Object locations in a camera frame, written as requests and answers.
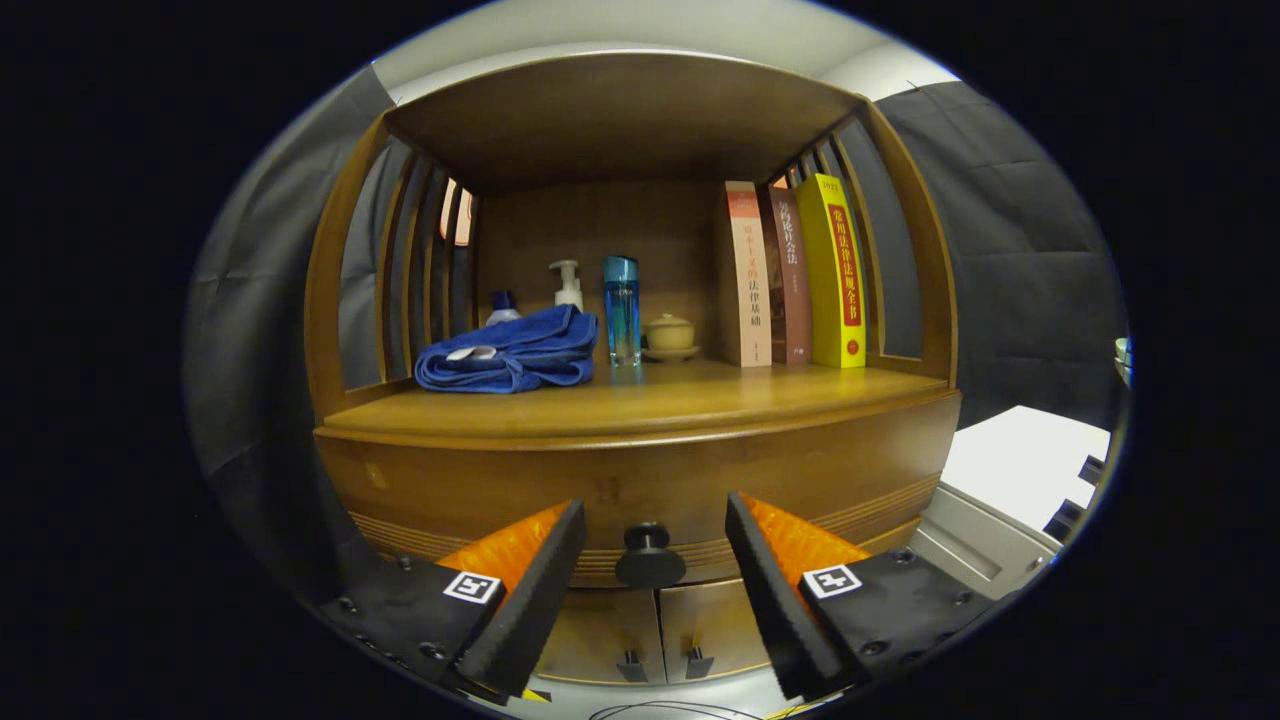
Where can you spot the yellow lidded teacup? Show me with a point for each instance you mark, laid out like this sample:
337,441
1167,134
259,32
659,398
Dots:
669,335

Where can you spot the wooden countertop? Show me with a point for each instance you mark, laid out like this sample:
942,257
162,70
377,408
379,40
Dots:
700,395

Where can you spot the black backdrop cloth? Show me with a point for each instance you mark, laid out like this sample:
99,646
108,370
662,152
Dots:
1010,250

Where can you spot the yellow book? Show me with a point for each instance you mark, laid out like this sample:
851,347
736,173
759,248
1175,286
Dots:
835,280

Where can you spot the orange and white book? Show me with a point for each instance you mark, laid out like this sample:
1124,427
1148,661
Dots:
748,290

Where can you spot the white pump bottle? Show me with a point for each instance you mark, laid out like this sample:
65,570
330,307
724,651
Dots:
568,290

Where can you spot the small white blue-capped bottle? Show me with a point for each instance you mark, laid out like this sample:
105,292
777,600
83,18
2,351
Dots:
503,310

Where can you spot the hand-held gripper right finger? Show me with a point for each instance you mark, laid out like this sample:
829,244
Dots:
775,600

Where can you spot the blue towel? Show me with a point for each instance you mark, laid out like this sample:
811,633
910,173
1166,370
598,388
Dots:
520,355

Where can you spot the brown book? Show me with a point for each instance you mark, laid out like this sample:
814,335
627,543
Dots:
792,290

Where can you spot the wooden cabinet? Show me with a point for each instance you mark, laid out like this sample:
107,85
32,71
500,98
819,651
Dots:
600,230

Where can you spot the wooden cabinet door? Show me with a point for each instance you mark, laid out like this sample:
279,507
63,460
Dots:
715,620
600,630

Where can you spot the wooden drawer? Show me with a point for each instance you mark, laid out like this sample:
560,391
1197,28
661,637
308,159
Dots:
500,480

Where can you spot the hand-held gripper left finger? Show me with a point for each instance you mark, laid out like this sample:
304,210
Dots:
530,610

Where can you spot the blue glass bottle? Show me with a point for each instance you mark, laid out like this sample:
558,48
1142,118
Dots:
621,315

